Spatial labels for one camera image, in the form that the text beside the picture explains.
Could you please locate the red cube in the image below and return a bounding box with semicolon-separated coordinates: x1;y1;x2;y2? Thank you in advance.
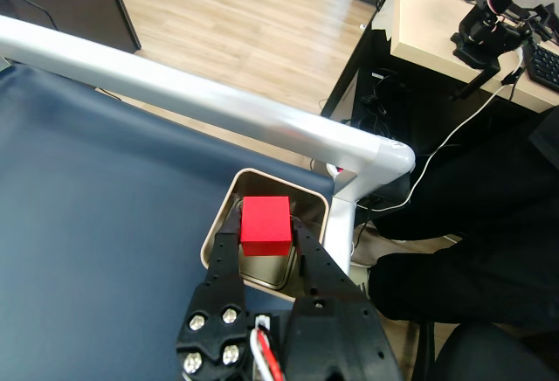
238;196;293;258

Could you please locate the red white black servo wire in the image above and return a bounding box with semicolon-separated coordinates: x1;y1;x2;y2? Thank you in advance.
249;315;286;381

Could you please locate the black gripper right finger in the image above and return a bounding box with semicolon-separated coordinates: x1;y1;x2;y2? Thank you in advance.
282;217;403;381

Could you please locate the person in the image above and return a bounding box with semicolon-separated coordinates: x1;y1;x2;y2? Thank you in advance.
349;105;559;334

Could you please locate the black keyboard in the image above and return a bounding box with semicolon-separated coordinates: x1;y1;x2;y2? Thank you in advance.
526;42;559;93

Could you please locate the dark brown cabinet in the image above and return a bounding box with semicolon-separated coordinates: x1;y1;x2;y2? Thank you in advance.
0;0;142;55

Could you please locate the beige desk with black sides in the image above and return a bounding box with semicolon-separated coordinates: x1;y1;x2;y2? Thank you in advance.
321;0;559;155

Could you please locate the black office chair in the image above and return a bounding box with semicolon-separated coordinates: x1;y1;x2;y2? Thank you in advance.
410;319;559;381

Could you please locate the dark blue mat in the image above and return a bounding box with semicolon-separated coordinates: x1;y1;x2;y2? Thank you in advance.
0;64;335;381

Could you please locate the white cable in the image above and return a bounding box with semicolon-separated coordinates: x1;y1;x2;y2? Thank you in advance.
362;55;525;212

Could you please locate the square metal tin container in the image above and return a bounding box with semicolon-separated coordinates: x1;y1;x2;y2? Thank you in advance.
199;167;329;303

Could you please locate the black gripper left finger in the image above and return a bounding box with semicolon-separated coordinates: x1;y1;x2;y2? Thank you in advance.
174;210;258;381

